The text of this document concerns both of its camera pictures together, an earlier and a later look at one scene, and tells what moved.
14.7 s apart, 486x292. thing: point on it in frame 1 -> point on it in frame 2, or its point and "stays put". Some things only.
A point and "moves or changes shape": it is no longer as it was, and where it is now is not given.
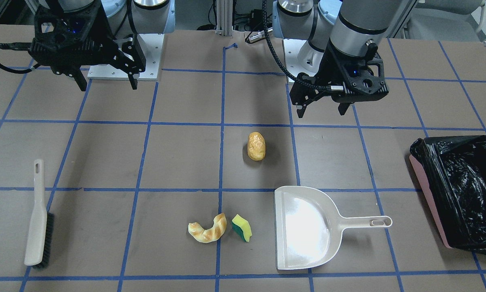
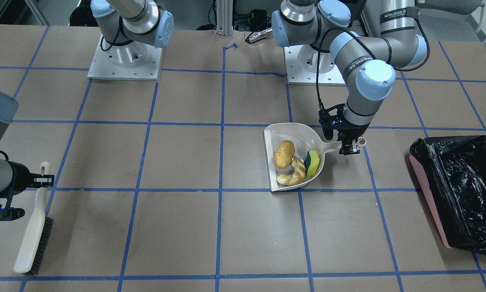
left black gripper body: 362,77 -> 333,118
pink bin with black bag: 464,174 stays put
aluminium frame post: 224,18 stays put
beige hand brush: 41,230 moves or changes shape
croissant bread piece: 207,235 -> 298,175
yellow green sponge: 241,227 -> 311,162
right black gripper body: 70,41 -> 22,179
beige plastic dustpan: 308,227 -> 362,141
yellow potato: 256,146 -> 284,153
